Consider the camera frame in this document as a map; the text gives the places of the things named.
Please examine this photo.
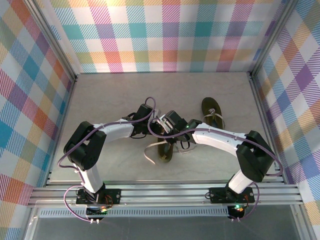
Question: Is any long aluminium rail beam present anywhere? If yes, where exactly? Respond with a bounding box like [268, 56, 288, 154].
[26, 181, 304, 209]

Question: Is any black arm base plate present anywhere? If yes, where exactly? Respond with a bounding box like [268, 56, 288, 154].
[76, 188, 123, 206]
[204, 187, 256, 205]

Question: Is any grey slotted cable duct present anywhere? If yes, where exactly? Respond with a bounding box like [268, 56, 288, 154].
[37, 208, 231, 218]

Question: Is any aluminium table edge rail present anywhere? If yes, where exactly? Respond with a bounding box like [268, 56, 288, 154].
[44, 76, 79, 187]
[249, 73, 302, 187]

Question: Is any olive shoe with laces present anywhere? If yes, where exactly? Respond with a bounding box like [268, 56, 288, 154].
[143, 129, 199, 166]

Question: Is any small electronics board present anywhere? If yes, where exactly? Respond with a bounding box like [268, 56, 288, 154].
[228, 203, 247, 223]
[86, 204, 111, 225]

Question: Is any aluminium frame leg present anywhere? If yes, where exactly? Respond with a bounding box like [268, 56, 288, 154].
[291, 204, 313, 240]
[22, 206, 41, 240]

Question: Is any aluminium frame post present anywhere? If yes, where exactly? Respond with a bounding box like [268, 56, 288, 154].
[249, 0, 300, 81]
[24, 0, 79, 83]

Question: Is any olive green canvas shoe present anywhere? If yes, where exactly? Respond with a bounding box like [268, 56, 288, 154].
[201, 96, 226, 130]
[156, 124, 175, 165]

